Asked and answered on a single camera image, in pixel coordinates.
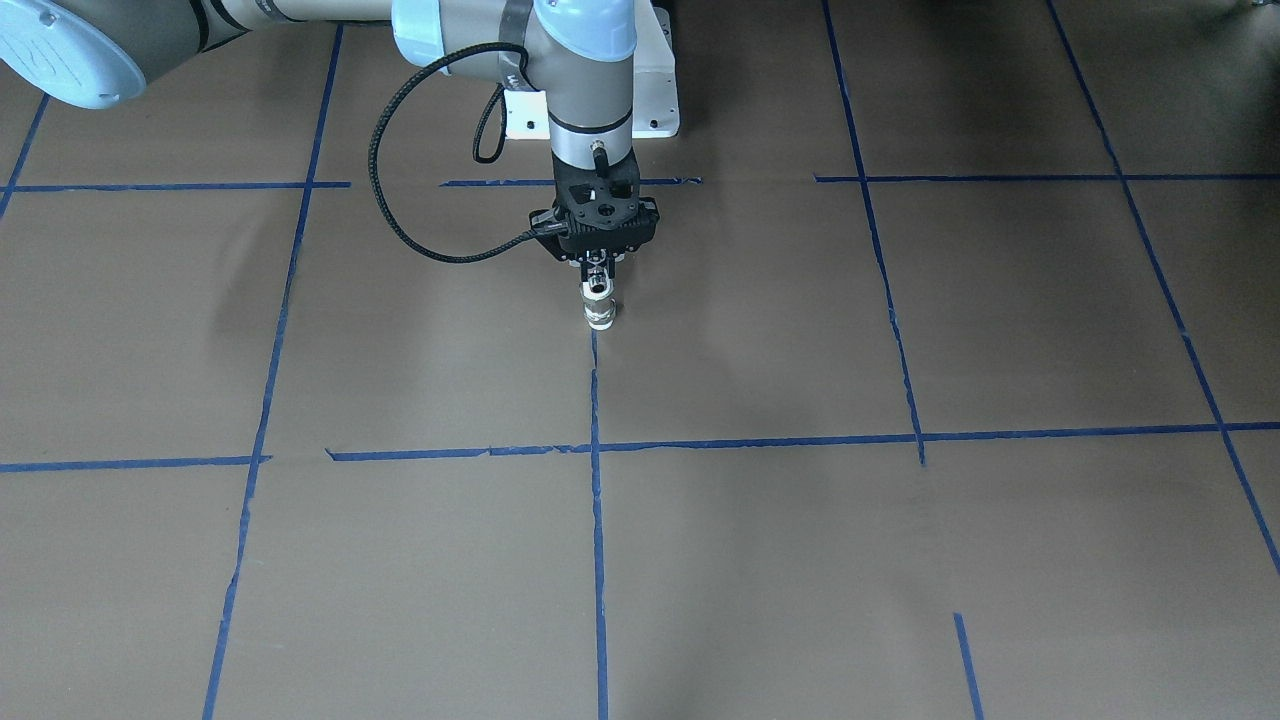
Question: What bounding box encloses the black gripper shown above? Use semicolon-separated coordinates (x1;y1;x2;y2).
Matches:
529;179;660;293

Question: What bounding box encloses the white PPR valve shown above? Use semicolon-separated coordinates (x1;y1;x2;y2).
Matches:
581;277;617;331

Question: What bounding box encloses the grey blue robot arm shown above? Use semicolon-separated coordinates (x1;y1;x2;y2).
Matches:
1;1;659;301

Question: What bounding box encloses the white pillar mount base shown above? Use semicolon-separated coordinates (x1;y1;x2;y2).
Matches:
504;1;681;141

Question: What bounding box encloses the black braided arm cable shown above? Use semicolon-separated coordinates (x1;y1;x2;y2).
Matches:
370;42;561;265

